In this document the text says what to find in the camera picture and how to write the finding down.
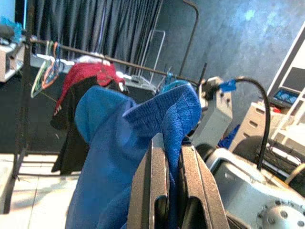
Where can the white tall shelving frame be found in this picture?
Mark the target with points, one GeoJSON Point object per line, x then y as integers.
{"type": "Point", "coordinates": [286, 71]}

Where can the blue thin hanger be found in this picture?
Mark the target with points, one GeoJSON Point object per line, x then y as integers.
{"type": "Point", "coordinates": [58, 59]}

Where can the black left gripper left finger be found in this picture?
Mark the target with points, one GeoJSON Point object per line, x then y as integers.
{"type": "Point", "coordinates": [150, 190]}

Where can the salmon pink thin hanger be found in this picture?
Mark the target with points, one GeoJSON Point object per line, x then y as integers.
{"type": "Point", "coordinates": [48, 71]}

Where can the mint green thin hanger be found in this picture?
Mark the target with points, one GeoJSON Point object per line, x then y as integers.
{"type": "Point", "coordinates": [35, 88]}

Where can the black metal clothes rack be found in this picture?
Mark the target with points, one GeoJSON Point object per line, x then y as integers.
{"type": "Point", "coordinates": [26, 95]}

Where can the light blue plastic bag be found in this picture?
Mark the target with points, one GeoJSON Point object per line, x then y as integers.
{"type": "Point", "coordinates": [16, 31]}

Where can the white drawer unit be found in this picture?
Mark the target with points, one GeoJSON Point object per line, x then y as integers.
{"type": "Point", "coordinates": [252, 119]}

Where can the white metal frame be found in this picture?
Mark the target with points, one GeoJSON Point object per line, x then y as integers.
{"type": "Point", "coordinates": [163, 47]}

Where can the royal blue jersey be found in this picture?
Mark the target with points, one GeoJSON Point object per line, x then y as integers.
{"type": "Point", "coordinates": [107, 155]}

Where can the white low shelf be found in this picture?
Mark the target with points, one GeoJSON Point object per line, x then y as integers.
{"type": "Point", "coordinates": [7, 62]}

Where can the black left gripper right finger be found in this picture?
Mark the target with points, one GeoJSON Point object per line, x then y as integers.
{"type": "Point", "coordinates": [200, 195]}

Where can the red flat pouch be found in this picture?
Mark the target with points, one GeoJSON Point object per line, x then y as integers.
{"type": "Point", "coordinates": [277, 110]}

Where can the blue plastic hangers bunch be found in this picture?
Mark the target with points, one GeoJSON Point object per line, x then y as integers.
{"type": "Point", "coordinates": [169, 76]}

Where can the white crumpled cloth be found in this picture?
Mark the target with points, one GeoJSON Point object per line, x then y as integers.
{"type": "Point", "coordinates": [90, 58]}

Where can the blue cloth bag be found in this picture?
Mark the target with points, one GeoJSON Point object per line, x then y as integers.
{"type": "Point", "coordinates": [228, 139]}

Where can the black printed T-shirt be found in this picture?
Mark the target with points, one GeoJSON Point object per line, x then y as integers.
{"type": "Point", "coordinates": [71, 143]}

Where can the red cloth cover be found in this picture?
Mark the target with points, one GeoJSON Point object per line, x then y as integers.
{"type": "Point", "coordinates": [78, 74]}

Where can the thick blue plastic hanger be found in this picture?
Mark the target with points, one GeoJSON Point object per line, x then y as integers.
{"type": "Point", "coordinates": [177, 83]}

